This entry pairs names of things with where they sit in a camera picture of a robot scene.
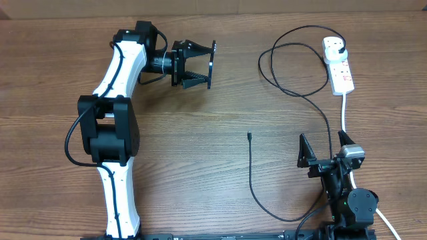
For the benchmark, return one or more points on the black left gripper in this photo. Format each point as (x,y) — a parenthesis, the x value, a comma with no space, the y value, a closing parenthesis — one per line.
(187,50)

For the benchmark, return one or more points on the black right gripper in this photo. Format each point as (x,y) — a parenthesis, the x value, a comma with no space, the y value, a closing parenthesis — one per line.
(306,159)

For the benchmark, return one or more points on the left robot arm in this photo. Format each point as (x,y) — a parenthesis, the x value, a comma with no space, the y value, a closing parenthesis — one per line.
(109,129)

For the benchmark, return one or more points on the white charger plug adapter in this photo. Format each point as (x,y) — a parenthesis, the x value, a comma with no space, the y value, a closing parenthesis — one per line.
(333,56)

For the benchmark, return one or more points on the white power strip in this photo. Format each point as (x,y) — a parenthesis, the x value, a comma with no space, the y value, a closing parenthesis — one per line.
(340,75)

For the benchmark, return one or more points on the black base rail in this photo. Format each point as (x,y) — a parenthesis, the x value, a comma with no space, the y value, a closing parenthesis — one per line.
(285,235)

